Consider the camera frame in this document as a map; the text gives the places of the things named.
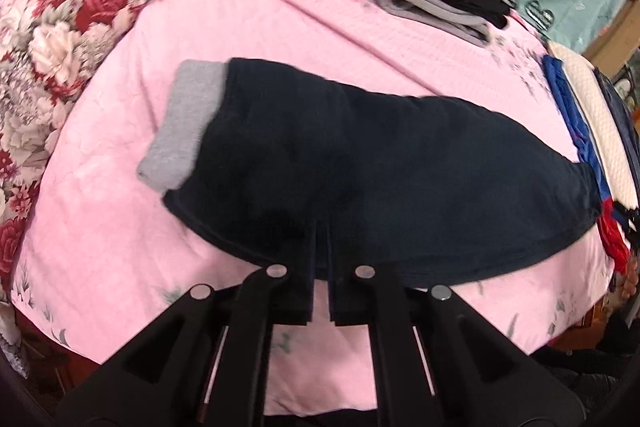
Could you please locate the dark navy pants grey waistband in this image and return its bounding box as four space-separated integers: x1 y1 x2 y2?
136 57 602 289

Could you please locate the blue cloth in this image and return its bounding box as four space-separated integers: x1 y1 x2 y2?
542 54 610 200

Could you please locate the wooden bed frame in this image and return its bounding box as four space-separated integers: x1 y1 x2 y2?
584 0 640 68

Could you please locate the dark navy cloth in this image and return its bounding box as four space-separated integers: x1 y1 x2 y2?
594 67 640 160

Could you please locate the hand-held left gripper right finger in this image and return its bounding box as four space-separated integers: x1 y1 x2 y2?
327 227 587 427

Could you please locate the red white floral quilt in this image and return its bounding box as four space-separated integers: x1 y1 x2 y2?
0 0 239 380

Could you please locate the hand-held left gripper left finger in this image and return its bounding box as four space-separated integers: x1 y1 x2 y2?
59 226 319 427

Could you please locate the folded grey garment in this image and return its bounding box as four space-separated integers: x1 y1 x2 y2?
374 0 495 46

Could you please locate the red cloth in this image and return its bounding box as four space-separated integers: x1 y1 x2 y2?
597 198 637 275

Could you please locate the pile of blue white clothes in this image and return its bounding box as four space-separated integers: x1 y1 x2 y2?
547 39 640 208

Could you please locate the pink floral bedsheet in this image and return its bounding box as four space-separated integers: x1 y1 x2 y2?
9 0 622 419

